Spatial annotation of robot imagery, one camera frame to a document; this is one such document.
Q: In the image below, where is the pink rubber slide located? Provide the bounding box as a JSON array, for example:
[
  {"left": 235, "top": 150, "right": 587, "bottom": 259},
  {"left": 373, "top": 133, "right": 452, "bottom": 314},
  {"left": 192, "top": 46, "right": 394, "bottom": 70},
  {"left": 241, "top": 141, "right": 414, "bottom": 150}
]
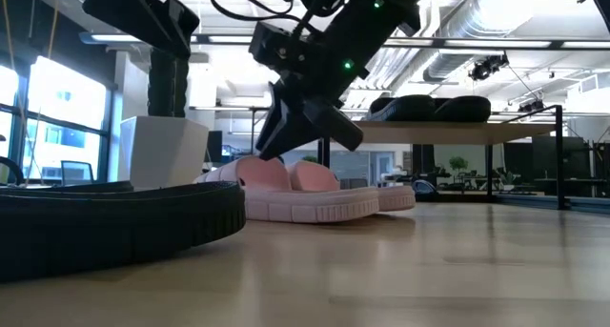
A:
[
  {"left": 193, "top": 155, "right": 381, "bottom": 224},
  {"left": 285, "top": 160, "right": 417, "bottom": 213}
]

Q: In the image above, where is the black aluminium rig frame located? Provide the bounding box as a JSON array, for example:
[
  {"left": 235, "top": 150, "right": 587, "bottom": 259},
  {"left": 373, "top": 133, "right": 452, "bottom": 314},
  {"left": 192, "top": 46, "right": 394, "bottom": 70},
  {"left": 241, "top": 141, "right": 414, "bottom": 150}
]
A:
[{"left": 493, "top": 192, "right": 610, "bottom": 215}]

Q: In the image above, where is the dark office chair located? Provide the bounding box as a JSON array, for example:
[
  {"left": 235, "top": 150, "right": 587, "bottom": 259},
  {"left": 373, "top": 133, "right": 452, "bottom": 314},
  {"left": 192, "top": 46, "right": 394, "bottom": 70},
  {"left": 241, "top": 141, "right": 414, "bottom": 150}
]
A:
[{"left": 60, "top": 159, "right": 95, "bottom": 186}]

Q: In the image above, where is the black ceiling spotlight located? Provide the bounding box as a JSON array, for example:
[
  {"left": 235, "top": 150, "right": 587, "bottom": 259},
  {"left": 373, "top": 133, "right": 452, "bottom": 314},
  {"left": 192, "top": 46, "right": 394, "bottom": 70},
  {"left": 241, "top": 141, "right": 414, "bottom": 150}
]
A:
[
  {"left": 518, "top": 99, "right": 547, "bottom": 113},
  {"left": 468, "top": 53, "right": 510, "bottom": 82}
]

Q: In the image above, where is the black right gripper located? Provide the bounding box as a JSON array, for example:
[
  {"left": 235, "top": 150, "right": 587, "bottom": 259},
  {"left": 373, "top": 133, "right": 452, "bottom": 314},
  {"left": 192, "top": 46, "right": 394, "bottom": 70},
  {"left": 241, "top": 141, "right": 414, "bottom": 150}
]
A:
[{"left": 256, "top": 44, "right": 372, "bottom": 162}]

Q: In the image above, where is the large office window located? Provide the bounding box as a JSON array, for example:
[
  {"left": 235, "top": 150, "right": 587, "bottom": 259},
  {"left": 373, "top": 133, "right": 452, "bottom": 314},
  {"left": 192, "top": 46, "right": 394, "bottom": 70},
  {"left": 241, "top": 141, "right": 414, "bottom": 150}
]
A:
[{"left": 0, "top": 54, "right": 113, "bottom": 185}]

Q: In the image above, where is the black curved bar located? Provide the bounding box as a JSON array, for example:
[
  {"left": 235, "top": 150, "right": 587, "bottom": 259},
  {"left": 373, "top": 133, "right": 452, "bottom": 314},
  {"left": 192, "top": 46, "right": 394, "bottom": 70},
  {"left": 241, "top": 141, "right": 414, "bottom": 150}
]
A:
[{"left": 0, "top": 155, "right": 25, "bottom": 185}]

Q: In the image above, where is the long linear ceiling light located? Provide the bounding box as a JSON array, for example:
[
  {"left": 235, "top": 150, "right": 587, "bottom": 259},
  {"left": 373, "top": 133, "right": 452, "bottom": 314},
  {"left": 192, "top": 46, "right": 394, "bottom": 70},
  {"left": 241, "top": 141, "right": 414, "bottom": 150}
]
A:
[{"left": 78, "top": 31, "right": 610, "bottom": 51}]

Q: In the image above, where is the wooden shelf with black frame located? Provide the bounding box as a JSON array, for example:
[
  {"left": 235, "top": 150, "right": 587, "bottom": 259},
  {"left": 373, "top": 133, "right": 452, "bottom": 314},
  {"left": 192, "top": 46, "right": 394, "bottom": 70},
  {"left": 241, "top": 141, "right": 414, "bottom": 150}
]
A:
[{"left": 317, "top": 105, "right": 571, "bottom": 212}]

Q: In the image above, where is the blue rounded object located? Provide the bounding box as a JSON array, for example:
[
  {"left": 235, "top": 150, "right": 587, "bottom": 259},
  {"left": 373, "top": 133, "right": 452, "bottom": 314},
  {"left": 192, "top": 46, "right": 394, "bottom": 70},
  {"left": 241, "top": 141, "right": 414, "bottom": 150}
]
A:
[{"left": 412, "top": 178, "right": 437, "bottom": 197}]

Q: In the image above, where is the small green office plant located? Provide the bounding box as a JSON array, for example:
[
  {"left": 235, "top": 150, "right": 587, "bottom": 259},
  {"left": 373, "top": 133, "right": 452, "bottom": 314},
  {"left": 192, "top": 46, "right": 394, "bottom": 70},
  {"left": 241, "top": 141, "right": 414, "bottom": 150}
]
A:
[{"left": 448, "top": 155, "right": 470, "bottom": 174}]

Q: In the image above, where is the white angular plant pot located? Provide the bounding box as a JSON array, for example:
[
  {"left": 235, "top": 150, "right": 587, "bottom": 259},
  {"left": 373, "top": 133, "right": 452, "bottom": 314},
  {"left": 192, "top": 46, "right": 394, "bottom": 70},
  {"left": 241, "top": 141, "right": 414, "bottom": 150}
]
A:
[{"left": 118, "top": 115, "right": 210, "bottom": 191}]

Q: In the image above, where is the silver round ceiling duct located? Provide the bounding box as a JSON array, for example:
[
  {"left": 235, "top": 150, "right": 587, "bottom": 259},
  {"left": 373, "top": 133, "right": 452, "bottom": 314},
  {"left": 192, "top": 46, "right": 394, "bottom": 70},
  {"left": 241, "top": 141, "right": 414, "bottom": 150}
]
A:
[{"left": 421, "top": 0, "right": 554, "bottom": 83}]

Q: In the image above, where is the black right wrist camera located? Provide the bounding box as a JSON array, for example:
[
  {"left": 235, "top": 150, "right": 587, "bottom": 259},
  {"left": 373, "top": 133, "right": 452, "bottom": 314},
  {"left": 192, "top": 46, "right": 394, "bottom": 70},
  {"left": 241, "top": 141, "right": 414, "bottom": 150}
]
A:
[{"left": 248, "top": 21, "right": 309, "bottom": 73}]

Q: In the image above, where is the dark green cactus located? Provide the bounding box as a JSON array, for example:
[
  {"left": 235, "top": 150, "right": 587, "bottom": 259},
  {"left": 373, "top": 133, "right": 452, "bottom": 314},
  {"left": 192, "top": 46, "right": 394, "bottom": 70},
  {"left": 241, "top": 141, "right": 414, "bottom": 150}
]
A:
[{"left": 147, "top": 48, "right": 191, "bottom": 118}]

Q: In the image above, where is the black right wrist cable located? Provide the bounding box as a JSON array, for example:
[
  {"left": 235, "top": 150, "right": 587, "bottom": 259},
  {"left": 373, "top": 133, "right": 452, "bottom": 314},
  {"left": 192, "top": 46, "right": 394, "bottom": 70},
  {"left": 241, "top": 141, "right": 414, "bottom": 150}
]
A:
[{"left": 209, "top": 0, "right": 318, "bottom": 33}]

